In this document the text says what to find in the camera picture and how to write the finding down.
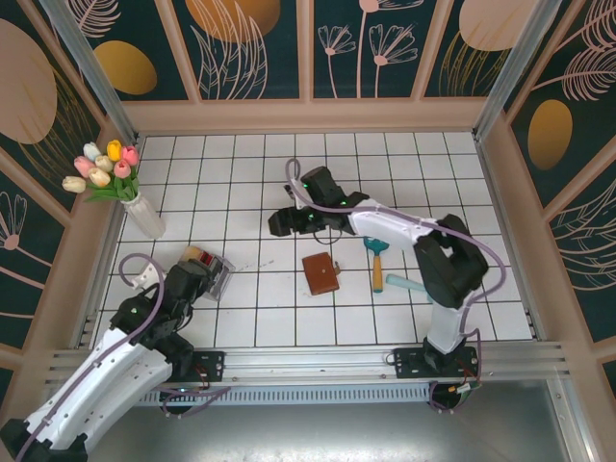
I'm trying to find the clear acrylic card box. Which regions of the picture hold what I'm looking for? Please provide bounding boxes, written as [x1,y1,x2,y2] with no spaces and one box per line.
[176,244,236,303]

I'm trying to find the brown leather card holder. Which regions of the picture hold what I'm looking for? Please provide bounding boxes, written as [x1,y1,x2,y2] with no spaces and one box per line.
[301,253,344,295]

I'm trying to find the white ribbed vase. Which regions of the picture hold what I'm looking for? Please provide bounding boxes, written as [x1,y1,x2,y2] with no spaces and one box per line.
[119,194,167,240]

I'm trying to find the teal toy shovel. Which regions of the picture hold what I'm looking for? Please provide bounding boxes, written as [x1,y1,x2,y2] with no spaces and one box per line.
[386,272,434,303]

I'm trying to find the artificial tulip bouquet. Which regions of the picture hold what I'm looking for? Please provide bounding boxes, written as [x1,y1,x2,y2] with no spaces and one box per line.
[62,139,141,204]

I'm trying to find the grey metal panel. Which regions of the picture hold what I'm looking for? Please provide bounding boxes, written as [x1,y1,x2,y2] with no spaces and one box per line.
[28,403,593,462]

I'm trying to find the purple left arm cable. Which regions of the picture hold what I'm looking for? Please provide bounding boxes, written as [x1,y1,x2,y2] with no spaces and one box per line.
[16,253,233,458]

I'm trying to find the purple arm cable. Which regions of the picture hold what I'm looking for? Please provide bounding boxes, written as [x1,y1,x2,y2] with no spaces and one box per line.
[285,157,507,416]
[16,253,233,458]

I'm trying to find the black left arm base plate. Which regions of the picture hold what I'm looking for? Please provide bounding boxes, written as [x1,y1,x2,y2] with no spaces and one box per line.
[137,349,227,384]

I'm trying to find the teal toy rake yellow handle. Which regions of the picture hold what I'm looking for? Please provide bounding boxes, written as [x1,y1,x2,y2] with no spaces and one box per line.
[363,236,390,293]

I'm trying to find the aluminium front rail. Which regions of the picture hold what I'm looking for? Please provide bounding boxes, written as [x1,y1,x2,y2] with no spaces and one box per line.
[45,341,572,386]

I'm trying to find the slotted grey cable duct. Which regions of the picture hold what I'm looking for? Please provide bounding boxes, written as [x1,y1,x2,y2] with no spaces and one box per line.
[66,387,432,408]

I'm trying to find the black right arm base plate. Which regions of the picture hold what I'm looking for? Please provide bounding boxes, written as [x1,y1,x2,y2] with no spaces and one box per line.
[393,345,482,381]

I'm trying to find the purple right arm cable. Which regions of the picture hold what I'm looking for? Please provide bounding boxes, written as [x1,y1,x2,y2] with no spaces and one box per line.
[285,157,507,416]

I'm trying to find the aluminium frame post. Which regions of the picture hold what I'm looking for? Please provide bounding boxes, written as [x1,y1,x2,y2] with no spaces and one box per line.
[38,0,141,141]
[471,0,564,141]

